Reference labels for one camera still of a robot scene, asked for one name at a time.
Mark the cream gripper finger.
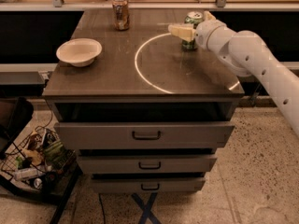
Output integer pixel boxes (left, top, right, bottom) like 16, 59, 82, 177
168, 24, 195, 42
204, 11, 216, 21

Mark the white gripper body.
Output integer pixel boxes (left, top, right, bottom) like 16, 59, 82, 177
195, 20, 235, 50

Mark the green soda can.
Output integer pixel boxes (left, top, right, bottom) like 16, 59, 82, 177
181, 10, 205, 52

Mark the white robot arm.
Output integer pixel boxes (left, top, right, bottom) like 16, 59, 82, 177
168, 12, 299, 135

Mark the brown soda can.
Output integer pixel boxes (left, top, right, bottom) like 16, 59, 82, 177
112, 0, 130, 31

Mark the white paper bowl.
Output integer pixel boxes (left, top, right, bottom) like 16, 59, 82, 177
56, 38, 102, 67

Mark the grey drawer cabinet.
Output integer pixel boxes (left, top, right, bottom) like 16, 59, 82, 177
43, 10, 244, 179

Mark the top grey drawer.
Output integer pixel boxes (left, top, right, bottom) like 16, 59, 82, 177
54, 121, 234, 149

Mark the grey drawer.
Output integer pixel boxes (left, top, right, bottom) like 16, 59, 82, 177
90, 177, 206, 193
54, 121, 234, 149
77, 155, 217, 175

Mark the middle grey drawer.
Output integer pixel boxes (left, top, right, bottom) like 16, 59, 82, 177
77, 155, 217, 175

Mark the green snack bag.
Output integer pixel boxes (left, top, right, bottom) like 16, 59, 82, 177
43, 140, 65, 161

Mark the bottom grey drawer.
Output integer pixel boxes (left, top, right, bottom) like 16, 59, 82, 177
90, 177, 206, 193

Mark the black chair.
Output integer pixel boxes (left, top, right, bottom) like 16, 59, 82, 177
0, 97, 34, 159

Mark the clear plastic bottle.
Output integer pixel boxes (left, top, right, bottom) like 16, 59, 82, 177
13, 168, 46, 181

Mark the black power cable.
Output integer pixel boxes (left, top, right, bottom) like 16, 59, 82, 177
98, 192, 107, 224

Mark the black wire basket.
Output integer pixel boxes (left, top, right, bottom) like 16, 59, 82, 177
1, 126, 76, 191

